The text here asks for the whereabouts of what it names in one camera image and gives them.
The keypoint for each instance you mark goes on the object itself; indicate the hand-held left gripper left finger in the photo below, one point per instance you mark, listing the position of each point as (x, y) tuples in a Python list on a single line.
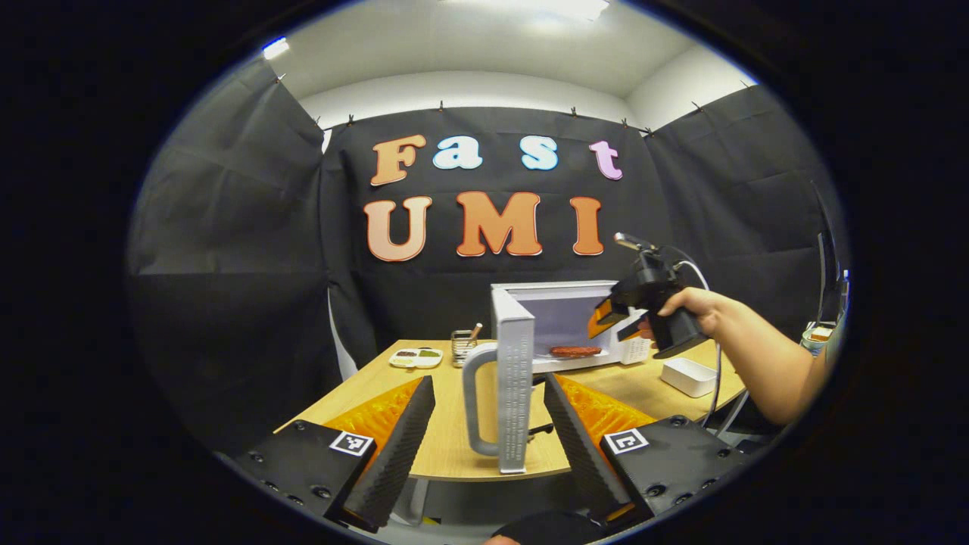
[(405, 454)]

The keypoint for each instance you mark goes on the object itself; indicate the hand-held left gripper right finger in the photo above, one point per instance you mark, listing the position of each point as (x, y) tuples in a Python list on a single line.
[(579, 454)]

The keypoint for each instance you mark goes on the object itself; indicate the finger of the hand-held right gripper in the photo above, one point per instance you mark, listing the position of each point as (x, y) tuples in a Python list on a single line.
[(602, 318), (632, 329)]

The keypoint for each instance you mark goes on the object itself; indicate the reddish brown meat strip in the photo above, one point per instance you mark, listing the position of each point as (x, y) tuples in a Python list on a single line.
[(575, 352)]

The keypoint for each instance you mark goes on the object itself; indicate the white microwave oven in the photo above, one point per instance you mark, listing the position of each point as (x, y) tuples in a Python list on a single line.
[(515, 378)]

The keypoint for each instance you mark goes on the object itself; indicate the small white rectangular tray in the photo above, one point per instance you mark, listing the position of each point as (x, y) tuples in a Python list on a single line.
[(685, 375)]

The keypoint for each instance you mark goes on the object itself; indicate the white divided sauce dish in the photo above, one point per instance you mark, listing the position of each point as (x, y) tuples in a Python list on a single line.
[(416, 359)]

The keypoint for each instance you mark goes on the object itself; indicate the wooden utensil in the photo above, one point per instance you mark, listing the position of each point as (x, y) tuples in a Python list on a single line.
[(475, 331)]

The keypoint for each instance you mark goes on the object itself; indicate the small round container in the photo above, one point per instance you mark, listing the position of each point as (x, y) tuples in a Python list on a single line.
[(819, 337)]

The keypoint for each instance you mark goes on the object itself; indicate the ceiling light panel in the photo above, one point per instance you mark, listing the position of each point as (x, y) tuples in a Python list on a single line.
[(275, 48), (560, 7)]

